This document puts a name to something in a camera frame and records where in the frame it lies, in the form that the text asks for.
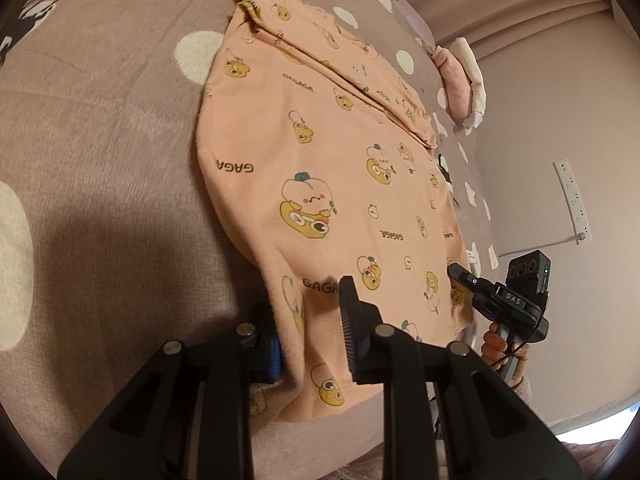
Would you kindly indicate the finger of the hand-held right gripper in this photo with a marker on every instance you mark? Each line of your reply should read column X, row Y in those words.
column 462, row 274

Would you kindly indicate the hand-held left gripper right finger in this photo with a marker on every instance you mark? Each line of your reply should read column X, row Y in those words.
column 348, row 330

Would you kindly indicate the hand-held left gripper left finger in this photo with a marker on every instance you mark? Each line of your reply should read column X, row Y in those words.
column 272, row 360

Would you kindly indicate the pink cartoon print shirt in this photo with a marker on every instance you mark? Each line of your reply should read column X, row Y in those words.
column 310, row 160

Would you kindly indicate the person's right forearm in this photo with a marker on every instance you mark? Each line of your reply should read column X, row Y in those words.
column 524, row 390

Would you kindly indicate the person's right hand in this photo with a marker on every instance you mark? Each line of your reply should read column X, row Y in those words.
column 490, row 345

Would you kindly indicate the pink folded cloth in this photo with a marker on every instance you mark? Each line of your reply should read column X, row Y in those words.
column 455, row 80

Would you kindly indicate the pink curtain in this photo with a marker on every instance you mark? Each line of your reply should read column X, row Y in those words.
column 500, row 0

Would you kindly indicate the mauve polka dot blanket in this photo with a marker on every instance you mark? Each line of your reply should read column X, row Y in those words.
column 100, row 110

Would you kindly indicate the white wall power strip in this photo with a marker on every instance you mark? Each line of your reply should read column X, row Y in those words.
column 572, row 200

